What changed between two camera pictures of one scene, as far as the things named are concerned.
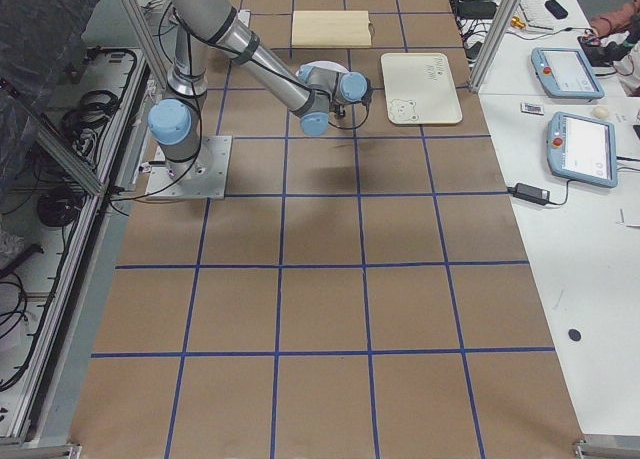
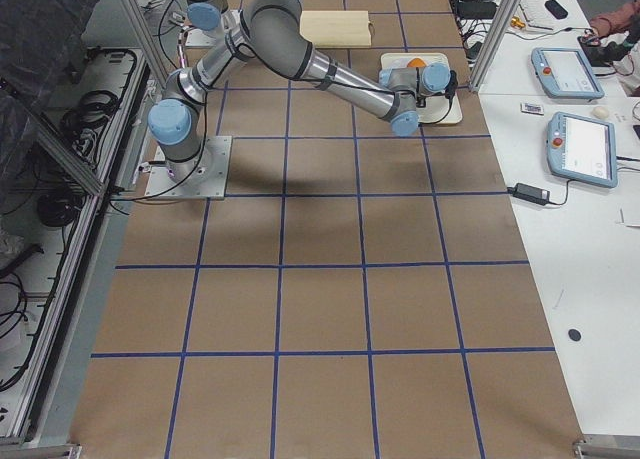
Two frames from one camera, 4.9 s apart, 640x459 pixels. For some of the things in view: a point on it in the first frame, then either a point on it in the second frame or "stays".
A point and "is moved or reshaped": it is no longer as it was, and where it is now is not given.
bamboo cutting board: x=331 y=29 stays
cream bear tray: x=419 y=89 stays
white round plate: x=324 y=64 is moved or reshaped
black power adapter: x=530 y=193 stays
